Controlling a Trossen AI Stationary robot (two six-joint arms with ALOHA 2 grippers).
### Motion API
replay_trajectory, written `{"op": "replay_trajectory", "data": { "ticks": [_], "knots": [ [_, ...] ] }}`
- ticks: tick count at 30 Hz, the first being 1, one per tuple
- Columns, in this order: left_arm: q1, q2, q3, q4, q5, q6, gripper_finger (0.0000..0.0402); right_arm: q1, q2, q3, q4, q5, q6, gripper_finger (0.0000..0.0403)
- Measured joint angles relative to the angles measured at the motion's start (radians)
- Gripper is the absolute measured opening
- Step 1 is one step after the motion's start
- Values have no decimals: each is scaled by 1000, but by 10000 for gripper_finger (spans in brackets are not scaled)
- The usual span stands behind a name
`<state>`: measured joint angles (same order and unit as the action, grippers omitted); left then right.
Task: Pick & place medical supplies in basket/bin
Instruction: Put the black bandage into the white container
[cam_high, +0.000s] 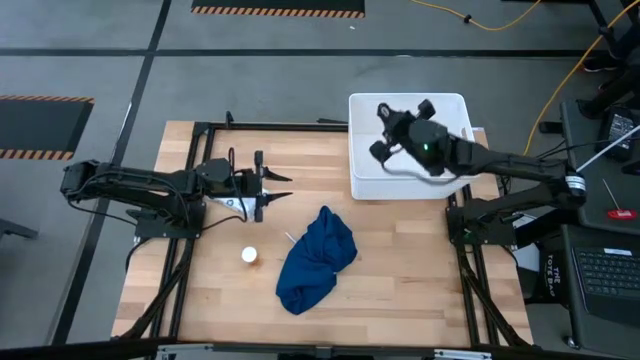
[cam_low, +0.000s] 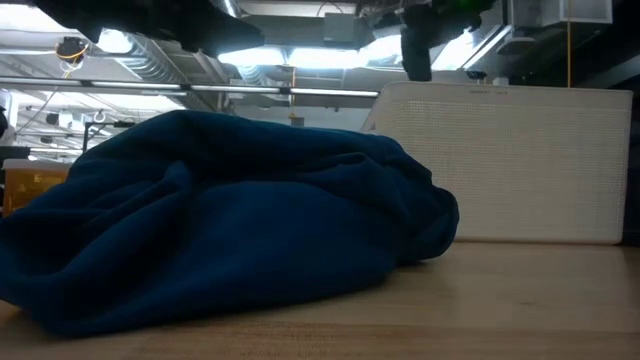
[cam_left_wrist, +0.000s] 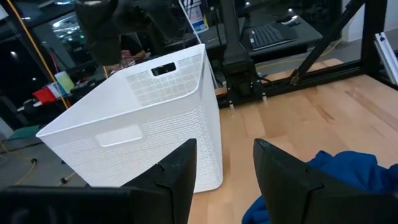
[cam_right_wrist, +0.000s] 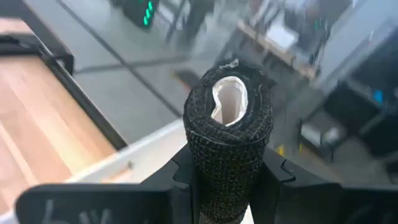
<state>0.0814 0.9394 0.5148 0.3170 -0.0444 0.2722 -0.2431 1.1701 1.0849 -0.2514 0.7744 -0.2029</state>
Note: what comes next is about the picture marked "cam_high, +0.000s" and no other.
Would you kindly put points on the black side desk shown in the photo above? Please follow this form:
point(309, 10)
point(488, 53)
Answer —
point(600, 210)

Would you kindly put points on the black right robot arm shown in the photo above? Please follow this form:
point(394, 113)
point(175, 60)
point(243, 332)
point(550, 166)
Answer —
point(520, 167)

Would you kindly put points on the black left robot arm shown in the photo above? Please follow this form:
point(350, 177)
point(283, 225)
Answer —
point(140, 182)

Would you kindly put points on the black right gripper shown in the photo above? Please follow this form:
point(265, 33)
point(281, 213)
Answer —
point(415, 135)

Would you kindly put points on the black aluminium table frame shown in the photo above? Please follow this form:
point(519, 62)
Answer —
point(275, 126)

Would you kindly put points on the black tote bag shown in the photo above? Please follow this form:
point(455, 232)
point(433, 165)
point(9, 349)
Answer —
point(550, 270)

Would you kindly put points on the white perforated plastic bin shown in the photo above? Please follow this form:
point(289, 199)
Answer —
point(365, 185)

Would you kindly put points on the black chair base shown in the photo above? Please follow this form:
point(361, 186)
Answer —
point(15, 229)

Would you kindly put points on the blue cloth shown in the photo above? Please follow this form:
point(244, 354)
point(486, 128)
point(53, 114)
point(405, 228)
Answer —
point(315, 260)

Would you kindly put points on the narrow hazard-striped floor mat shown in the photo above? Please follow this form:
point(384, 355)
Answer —
point(275, 4)

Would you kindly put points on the white pouch with dark print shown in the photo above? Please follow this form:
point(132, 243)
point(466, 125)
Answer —
point(227, 205)

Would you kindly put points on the orange pill bottle white cap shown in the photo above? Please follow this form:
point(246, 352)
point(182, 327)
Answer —
point(249, 254)

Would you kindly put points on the white cotton swab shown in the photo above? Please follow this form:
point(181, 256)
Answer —
point(290, 237)

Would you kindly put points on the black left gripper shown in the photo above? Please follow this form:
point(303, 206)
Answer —
point(247, 185)

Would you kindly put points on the black handheld device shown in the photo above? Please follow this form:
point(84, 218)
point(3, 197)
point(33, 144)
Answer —
point(621, 132)

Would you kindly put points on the person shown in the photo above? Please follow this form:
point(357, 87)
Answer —
point(610, 92)

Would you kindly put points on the white rod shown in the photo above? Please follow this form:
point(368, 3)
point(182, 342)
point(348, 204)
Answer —
point(610, 149)

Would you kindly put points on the wide hazard-striped floor mat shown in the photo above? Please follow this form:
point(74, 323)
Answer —
point(40, 125)

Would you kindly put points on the black crossbar with silver brackets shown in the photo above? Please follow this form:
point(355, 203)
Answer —
point(100, 350)

